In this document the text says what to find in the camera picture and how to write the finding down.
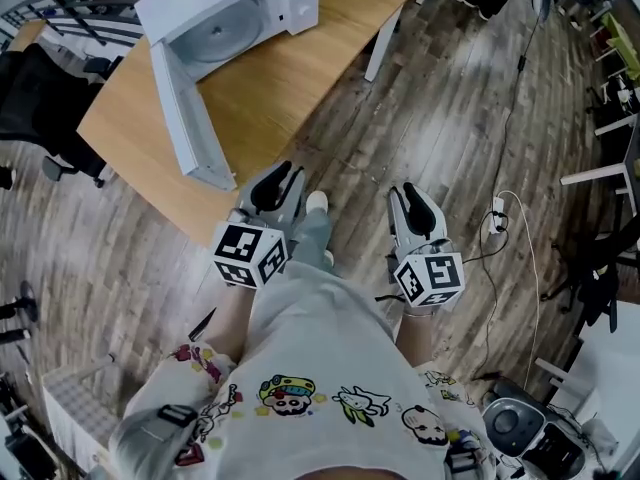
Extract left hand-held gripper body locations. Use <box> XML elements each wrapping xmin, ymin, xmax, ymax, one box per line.
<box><xmin>212</xmin><ymin>202</ymin><xmax>302</xmax><ymax>289</ymax></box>

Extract black office chair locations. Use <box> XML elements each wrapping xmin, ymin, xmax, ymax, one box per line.
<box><xmin>0</xmin><ymin>42</ymin><xmax>125</xmax><ymax>189</ymax></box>

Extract grey checkered box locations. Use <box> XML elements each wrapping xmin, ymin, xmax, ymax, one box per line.
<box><xmin>42</xmin><ymin>362</ymin><xmax>132</xmax><ymax>470</ymax></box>

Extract person's grey trousers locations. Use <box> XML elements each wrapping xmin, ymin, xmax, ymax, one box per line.
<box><xmin>289</xmin><ymin>207</ymin><xmax>335</xmax><ymax>272</ymax></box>

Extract black cable with inline box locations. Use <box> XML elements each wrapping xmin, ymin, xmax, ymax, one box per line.
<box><xmin>496</xmin><ymin>15</ymin><xmax>546</xmax><ymax>204</ymax></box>

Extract black strap buckle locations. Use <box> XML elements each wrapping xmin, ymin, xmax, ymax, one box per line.
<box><xmin>157</xmin><ymin>403</ymin><xmax>199</xmax><ymax>427</ymax></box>

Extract white table leg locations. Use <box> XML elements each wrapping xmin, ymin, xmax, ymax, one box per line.
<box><xmin>364</xmin><ymin>15</ymin><xmax>401</xmax><ymax>82</ymax></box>

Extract grey metal railing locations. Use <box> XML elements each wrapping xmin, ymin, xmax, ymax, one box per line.
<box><xmin>0</xmin><ymin>0</ymin><xmax>147</xmax><ymax>50</ymax></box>

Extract white microwave oven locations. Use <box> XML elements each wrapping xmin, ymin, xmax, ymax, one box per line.
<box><xmin>134</xmin><ymin>0</ymin><xmax>321</xmax><ymax>83</ymax></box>

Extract person's left forearm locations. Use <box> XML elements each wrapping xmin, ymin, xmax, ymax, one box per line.
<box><xmin>204</xmin><ymin>285</ymin><xmax>257</xmax><ymax>364</ymax></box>

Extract white cartoon print shirt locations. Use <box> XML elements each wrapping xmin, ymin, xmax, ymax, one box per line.
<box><xmin>109</xmin><ymin>260</ymin><xmax>497</xmax><ymax>480</ymax></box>

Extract white cable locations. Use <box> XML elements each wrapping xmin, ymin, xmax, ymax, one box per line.
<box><xmin>498</xmin><ymin>190</ymin><xmax>543</xmax><ymax>392</ymax></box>

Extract round glass turntable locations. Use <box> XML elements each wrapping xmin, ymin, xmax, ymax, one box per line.
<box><xmin>174</xmin><ymin>10</ymin><xmax>265</xmax><ymax>65</ymax></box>

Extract white microwave door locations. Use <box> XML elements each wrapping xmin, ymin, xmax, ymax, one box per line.
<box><xmin>149</xmin><ymin>42</ymin><xmax>238</xmax><ymax>192</ymax></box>

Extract lime green rack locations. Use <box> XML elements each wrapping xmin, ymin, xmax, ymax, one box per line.
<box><xmin>598</xmin><ymin>12</ymin><xmax>640</xmax><ymax>80</ymax></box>

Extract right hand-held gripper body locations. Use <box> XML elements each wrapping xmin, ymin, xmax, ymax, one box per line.
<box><xmin>385</xmin><ymin>235</ymin><xmax>466</xmax><ymax>309</ymax></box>

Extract white desk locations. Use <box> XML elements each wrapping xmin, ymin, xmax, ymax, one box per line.
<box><xmin>559</xmin><ymin>112</ymin><xmax>640</xmax><ymax>200</ymax></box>

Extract white power strip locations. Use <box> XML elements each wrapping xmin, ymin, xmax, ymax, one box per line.
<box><xmin>492</xmin><ymin>196</ymin><xmax>509</xmax><ymax>235</ymax></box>

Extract person's right forearm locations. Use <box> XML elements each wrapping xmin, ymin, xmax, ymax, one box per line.
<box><xmin>394</xmin><ymin>307</ymin><xmax>437</xmax><ymax>369</ymax></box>

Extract white round device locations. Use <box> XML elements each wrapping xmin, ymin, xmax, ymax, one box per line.
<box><xmin>481</xmin><ymin>380</ymin><xmax>587</xmax><ymax>480</ymax></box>

